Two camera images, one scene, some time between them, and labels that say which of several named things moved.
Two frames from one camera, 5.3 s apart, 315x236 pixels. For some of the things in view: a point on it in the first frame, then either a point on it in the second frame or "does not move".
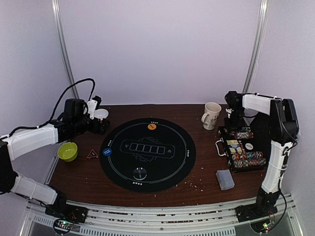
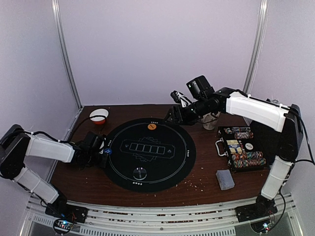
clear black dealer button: [140, 173] does not move
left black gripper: [102, 127] to [103, 162]
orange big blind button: [151, 126] does not move
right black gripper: [233, 122] to [177, 114]
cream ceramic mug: [209, 119] does not move
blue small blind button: [107, 151] does not move
